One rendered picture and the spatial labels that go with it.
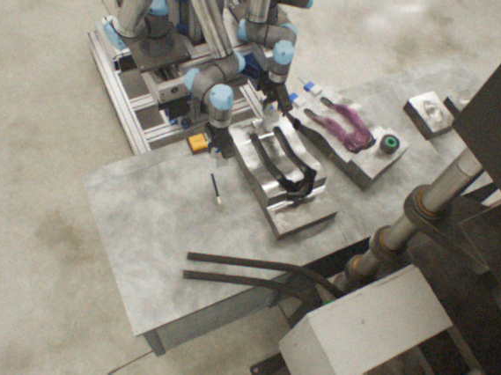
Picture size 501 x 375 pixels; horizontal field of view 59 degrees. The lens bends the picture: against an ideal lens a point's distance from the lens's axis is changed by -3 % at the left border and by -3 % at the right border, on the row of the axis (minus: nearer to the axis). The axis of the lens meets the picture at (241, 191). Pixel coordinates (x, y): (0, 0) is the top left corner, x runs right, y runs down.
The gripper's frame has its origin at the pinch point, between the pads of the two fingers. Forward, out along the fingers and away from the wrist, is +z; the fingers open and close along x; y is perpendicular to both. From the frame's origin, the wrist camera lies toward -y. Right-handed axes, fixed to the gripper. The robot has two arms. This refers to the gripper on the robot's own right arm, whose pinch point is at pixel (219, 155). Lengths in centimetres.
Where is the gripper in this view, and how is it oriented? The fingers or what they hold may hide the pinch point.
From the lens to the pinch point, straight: 175.5
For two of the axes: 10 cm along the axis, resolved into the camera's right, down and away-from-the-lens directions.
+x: -9.1, 3.3, -2.6
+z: -0.9, 4.6, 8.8
